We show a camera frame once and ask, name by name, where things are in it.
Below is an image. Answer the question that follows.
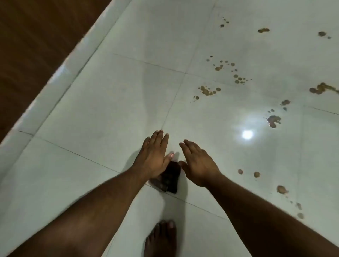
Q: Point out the person's left hand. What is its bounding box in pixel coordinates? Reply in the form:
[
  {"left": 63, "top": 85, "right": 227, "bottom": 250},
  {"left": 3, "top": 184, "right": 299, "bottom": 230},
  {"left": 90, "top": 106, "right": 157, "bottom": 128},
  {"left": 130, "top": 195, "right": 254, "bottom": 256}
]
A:
[{"left": 131, "top": 129, "right": 175, "bottom": 183}]

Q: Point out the person's right hand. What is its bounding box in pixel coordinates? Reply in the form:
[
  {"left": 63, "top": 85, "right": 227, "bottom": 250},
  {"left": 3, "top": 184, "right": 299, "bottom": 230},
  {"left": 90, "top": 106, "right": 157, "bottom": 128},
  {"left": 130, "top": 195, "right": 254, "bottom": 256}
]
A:
[{"left": 178, "top": 139, "right": 223, "bottom": 188}]

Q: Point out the dark brown scrubbing sponge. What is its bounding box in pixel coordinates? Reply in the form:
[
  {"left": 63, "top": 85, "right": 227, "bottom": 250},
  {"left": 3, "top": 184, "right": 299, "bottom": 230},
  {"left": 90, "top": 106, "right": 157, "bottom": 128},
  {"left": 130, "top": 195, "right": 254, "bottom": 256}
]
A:
[{"left": 149, "top": 161, "right": 182, "bottom": 194}]

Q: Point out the person's right forearm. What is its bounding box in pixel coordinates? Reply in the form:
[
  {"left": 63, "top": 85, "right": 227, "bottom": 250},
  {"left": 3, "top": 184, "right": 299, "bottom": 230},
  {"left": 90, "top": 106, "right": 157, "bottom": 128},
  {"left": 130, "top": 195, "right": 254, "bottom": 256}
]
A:
[{"left": 204, "top": 173, "right": 339, "bottom": 257}]

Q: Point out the person's left forearm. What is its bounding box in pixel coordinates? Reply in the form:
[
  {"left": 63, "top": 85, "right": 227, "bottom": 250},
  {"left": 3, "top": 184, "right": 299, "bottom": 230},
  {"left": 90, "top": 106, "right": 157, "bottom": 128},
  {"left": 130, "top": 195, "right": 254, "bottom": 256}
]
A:
[{"left": 5, "top": 167, "right": 149, "bottom": 257}]

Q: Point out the person's left foot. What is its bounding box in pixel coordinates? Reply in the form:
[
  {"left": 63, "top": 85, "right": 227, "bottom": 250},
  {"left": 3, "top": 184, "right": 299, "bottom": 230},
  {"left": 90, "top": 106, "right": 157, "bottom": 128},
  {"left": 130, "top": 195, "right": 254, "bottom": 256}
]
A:
[{"left": 144, "top": 220, "right": 177, "bottom": 257}]

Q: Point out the dark brown wooden panel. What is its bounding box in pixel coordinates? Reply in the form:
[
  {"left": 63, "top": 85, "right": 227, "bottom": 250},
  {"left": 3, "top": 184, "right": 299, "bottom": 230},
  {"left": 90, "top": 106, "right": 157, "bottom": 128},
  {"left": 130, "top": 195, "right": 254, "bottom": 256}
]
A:
[{"left": 0, "top": 0, "right": 113, "bottom": 143}]

